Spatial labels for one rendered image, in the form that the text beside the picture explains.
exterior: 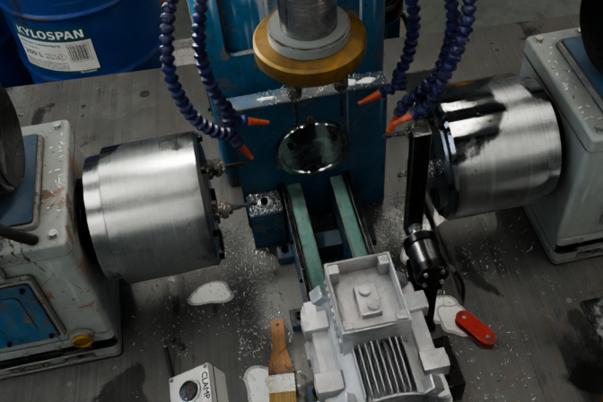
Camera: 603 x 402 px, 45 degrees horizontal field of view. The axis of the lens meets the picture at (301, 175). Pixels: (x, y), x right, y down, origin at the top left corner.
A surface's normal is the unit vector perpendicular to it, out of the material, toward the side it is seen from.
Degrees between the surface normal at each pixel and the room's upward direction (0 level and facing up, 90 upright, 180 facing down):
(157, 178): 17
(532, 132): 39
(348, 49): 0
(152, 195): 32
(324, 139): 90
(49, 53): 90
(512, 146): 47
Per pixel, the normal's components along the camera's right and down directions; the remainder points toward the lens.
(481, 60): -0.07, -0.66
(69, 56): 0.00, 0.76
